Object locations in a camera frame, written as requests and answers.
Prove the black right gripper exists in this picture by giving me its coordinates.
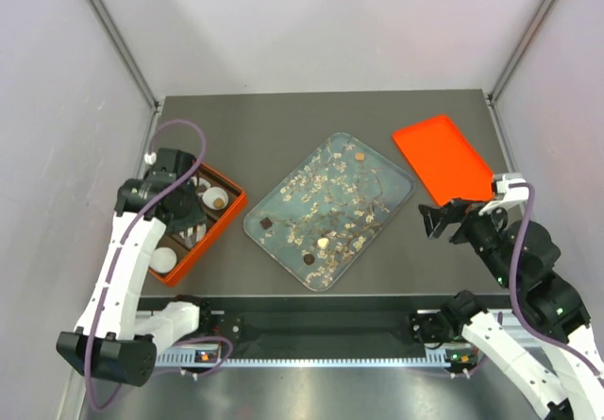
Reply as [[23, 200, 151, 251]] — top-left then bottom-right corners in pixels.
[[417, 195, 516, 286]]

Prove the dark square chocolate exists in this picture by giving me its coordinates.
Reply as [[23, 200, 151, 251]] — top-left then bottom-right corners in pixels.
[[260, 217, 273, 229]]

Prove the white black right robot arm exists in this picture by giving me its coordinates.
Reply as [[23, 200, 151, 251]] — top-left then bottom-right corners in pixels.
[[418, 198, 603, 419]]

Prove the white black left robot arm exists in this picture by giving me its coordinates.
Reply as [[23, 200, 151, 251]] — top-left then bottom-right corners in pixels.
[[56, 148, 214, 387]]

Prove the orange chocolate box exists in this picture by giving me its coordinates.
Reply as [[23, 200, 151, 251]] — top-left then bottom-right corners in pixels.
[[148, 163, 247, 287]]

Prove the white paper cup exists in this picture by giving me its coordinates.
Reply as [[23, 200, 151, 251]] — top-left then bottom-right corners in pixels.
[[202, 186, 229, 210], [191, 176, 211, 197], [149, 247, 177, 276]]

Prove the orange box lid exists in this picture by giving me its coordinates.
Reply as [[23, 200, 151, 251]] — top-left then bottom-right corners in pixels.
[[393, 115, 493, 206]]

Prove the blossom pattern serving tray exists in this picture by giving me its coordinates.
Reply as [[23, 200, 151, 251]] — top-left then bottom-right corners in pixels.
[[243, 132, 416, 293]]

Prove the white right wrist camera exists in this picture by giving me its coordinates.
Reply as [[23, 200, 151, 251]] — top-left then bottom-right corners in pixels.
[[478, 173, 529, 216]]

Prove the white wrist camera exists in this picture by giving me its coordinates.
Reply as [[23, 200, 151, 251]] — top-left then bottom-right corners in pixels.
[[478, 173, 529, 216], [143, 151, 157, 166]]

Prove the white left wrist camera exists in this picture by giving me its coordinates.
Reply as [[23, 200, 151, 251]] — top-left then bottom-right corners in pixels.
[[143, 151, 157, 166]]

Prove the grey slotted cable duct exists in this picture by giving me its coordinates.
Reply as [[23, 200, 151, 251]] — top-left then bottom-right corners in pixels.
[[155, 347, 478, 368]]

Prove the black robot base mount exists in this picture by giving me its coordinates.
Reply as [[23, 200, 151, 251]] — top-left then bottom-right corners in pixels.
[[159, 295, 487, 348]]

